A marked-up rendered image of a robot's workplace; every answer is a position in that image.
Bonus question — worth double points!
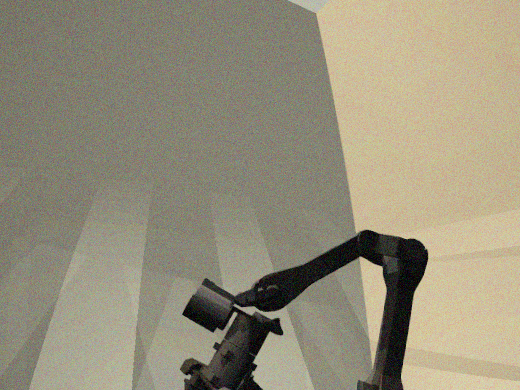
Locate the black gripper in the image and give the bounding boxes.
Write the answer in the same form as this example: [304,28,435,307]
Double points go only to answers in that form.
[180,340,257,390]

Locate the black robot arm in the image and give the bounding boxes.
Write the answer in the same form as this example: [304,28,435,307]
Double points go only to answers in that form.
[182,229,428,390]

